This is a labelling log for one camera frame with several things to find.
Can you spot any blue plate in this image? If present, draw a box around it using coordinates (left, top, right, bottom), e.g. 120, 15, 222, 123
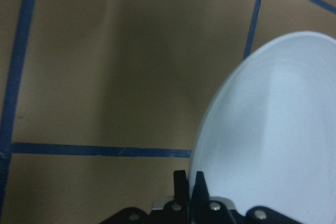
188, 31, 335, 223

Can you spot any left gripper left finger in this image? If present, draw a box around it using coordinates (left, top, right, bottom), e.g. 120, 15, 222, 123
163, 170, 190, 224

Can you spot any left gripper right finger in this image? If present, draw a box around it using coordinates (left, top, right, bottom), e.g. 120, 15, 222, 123
191, 172, 237, 223

